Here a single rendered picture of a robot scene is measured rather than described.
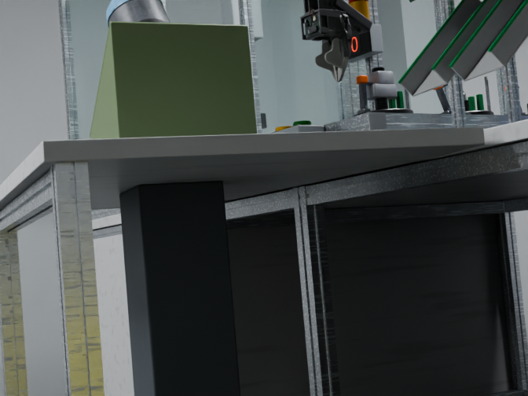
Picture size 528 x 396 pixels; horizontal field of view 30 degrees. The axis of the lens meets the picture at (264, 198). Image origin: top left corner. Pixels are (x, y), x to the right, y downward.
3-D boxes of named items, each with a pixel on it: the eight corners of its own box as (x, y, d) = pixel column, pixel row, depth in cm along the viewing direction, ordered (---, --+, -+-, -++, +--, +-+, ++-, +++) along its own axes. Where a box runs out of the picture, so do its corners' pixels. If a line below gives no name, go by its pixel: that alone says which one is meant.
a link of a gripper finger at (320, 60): (313, 83, 218) (309, 42, 219) (335, 84, 221) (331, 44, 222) (321, 80, 216) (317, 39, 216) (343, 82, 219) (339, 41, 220)
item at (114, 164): (43, 161, 133) (42, 140, 133) (-17, 216, 216) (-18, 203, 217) (485, 144, 158) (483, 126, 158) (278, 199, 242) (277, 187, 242)
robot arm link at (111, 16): (108, 34, 189) (93, -6, 197) (133, 82, 199) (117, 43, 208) (165, 8, 189) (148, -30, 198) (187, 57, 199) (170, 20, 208)
